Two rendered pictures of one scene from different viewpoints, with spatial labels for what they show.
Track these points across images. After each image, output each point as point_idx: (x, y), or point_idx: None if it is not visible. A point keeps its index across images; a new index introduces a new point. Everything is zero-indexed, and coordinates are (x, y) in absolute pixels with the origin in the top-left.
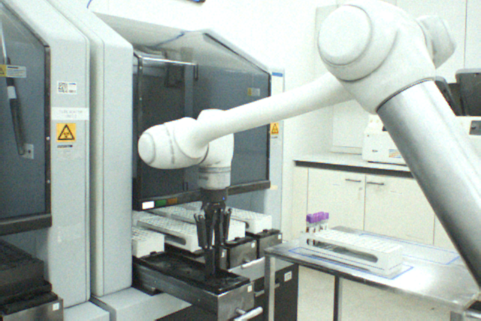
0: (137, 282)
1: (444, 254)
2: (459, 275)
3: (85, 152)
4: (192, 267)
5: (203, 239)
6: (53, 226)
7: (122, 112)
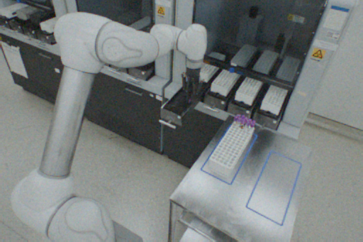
0: None
1: (274, 211)
2: (224, 210)
3: (169, 21)
4: None
5: (182, 85)
6: None
7: (187, 7)
